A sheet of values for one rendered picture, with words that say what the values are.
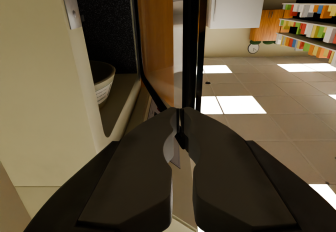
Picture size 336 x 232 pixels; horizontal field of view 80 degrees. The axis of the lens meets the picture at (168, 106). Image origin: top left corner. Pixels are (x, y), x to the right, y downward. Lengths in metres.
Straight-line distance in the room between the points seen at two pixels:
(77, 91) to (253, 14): 5.25
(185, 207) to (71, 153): 0.18
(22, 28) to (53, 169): 0.15
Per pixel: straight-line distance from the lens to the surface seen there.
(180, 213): 0.32
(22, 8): 0.20
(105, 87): 0.32
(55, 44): 0.20
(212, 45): 5.93
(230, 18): 5.23
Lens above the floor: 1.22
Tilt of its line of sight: 27 degrees up
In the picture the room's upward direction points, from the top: 178 degrees clockwise
